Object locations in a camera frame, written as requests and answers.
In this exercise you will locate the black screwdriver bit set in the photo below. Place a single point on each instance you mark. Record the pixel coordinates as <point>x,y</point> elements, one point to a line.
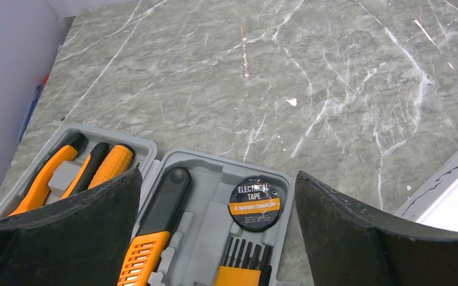
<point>244,264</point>

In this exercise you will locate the grey plastic tool tray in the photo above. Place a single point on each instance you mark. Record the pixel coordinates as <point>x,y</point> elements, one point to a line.
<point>196,248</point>

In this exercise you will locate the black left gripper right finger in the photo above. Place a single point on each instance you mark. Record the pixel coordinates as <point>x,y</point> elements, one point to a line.
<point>349,242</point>

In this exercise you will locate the orange black screwdriver in tray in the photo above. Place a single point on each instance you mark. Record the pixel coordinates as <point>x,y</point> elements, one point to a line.
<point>116,162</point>

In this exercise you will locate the orange black pliers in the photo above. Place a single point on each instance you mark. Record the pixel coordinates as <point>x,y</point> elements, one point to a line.
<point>68,150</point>

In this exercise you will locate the black orange utility knife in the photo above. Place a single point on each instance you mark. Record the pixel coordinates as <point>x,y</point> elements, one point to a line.
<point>158,223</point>

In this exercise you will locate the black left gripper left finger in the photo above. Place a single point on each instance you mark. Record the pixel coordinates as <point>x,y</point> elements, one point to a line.
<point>79,240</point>

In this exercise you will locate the black electrical tape roll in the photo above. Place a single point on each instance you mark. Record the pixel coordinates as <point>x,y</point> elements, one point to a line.
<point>255,204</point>

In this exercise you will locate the white power strip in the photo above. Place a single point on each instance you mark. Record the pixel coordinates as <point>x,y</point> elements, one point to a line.
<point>435,203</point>

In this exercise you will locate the blue red pen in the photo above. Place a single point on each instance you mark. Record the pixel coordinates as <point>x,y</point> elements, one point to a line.
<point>32,106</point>

